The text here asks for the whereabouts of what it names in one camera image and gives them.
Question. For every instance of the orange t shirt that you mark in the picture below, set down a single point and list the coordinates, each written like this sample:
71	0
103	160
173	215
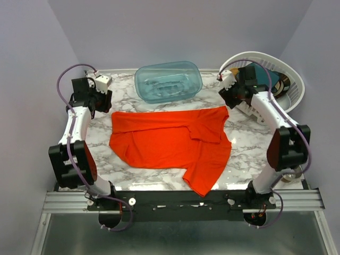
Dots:
193	140

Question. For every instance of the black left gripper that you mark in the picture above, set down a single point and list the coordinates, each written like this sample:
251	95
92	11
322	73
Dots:
107	98

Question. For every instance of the clear blue plastic tub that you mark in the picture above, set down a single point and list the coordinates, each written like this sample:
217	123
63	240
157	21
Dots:
168	82

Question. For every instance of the dark round plate stack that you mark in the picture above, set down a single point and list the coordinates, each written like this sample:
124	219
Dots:
282	85

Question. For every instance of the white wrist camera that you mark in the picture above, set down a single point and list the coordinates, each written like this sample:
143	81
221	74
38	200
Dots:
226	79
102	83

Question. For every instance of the tan wooden plate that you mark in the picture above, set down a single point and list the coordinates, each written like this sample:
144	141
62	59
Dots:
234	71

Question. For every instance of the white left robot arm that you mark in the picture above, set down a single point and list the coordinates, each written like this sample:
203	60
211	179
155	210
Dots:
71	159

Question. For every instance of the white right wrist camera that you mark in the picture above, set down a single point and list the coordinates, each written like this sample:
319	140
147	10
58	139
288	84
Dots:
226	79

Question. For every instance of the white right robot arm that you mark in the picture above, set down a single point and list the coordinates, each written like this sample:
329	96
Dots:
289	146

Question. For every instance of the beige tape roll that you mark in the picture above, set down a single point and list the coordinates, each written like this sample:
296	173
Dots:
296	174

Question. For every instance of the teal square plate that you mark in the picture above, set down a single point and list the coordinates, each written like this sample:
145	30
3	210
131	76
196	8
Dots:
262	77

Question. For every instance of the white plastic laundry basket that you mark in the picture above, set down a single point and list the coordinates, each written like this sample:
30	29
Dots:
293	97

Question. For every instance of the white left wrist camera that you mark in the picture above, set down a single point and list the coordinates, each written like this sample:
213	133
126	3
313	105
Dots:
102	83

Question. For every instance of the aluminium extrusion rail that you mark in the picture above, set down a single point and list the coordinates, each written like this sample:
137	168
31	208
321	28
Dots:
76	202

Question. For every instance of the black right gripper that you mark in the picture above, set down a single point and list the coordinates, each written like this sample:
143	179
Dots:
225	94

